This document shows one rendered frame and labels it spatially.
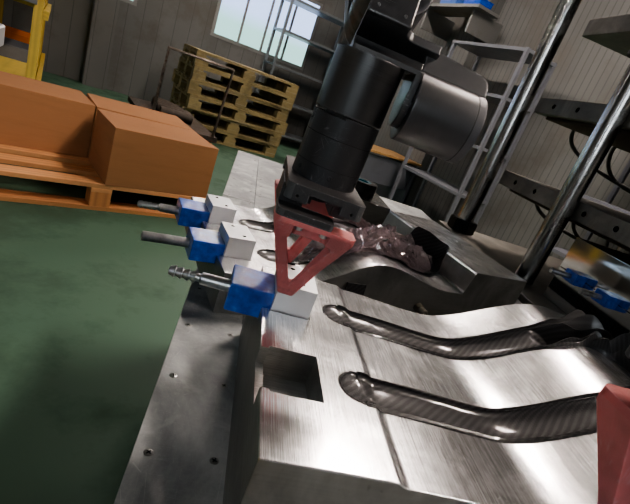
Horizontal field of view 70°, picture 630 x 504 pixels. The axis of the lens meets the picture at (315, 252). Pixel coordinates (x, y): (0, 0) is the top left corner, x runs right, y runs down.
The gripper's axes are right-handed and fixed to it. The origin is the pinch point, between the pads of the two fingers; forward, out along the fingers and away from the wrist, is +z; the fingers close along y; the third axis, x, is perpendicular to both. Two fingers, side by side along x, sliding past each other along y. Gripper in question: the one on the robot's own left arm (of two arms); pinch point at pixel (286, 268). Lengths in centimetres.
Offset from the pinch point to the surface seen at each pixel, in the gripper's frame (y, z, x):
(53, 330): 104, 96, 52
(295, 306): -3.2, 1.9, -1.4
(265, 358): -9.0, 3.9, 0.5
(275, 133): 583, 72, -20
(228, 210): 24.4, 4.9, 6.8
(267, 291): -2.7, 1.5, 1.3
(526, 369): -4.8, 0.4, -24.3
